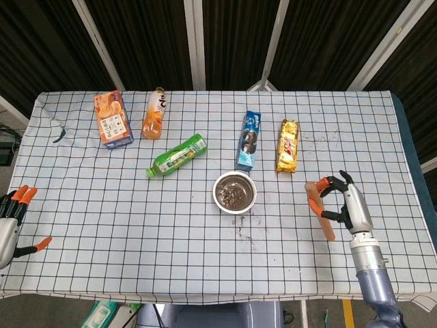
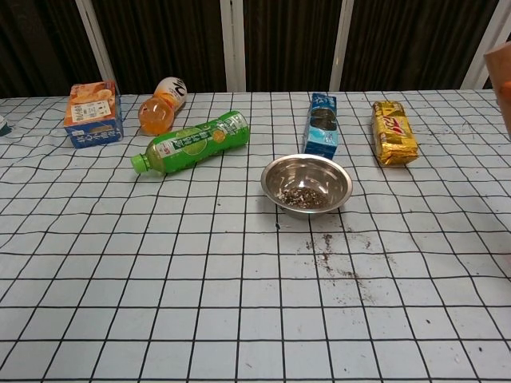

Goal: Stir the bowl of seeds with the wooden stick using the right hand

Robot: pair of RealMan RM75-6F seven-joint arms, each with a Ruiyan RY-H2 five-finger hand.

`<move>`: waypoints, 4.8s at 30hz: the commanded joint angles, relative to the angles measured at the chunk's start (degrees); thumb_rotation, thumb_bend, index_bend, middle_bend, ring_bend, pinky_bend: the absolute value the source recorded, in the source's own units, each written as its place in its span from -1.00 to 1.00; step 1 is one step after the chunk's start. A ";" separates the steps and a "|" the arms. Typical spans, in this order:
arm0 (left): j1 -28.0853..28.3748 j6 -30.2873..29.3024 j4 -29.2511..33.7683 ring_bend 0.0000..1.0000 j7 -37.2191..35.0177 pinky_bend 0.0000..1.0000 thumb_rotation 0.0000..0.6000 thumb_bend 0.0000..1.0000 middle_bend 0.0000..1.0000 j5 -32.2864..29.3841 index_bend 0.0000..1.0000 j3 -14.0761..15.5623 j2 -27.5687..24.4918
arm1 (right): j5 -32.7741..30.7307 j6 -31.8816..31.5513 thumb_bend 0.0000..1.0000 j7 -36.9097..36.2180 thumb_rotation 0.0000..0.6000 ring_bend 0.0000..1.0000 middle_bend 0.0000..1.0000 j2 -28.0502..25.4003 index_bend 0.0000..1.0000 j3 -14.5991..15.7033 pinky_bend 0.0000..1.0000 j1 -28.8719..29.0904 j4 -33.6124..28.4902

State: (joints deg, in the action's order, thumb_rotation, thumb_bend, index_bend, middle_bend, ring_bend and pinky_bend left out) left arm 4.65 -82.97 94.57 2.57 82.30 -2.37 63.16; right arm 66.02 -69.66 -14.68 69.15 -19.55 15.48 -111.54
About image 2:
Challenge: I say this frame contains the wooden rolling pin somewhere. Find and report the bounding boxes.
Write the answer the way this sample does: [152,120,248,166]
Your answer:
[483,40,511,143]

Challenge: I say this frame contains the stainless steel bowl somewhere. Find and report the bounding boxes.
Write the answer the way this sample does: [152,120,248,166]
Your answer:
[260,153,354,220]

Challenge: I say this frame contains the gold foil snack pack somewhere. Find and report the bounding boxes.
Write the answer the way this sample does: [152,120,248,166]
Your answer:
[371,100,420,168]

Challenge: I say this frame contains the blue seaweed snack pack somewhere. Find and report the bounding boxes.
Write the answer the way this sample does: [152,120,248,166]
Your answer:
[301,93,340,160]

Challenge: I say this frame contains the crushed dark seeds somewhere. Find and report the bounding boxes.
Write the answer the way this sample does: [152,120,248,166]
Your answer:
[278,185,332,211]

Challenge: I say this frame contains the scattered dark crumbs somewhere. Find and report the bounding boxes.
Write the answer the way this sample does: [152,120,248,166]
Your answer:
[305,227,374,289]

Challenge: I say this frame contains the green tea bottle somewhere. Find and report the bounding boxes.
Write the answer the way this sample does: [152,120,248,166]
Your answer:
[130,110,251,176]

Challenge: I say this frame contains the dark brown curtain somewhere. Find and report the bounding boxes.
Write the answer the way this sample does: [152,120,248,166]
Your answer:
[0,0,511,99]

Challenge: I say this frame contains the orange juice bottle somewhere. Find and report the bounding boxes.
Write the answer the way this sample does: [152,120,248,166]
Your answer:
[137,76,188,136]

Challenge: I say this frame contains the white black checkered tablecloth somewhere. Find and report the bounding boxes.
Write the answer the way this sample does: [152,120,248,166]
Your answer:
[0,89,511,383]

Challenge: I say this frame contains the orange and blue carton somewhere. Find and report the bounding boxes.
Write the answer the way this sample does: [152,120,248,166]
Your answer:
[63,80,125,150]

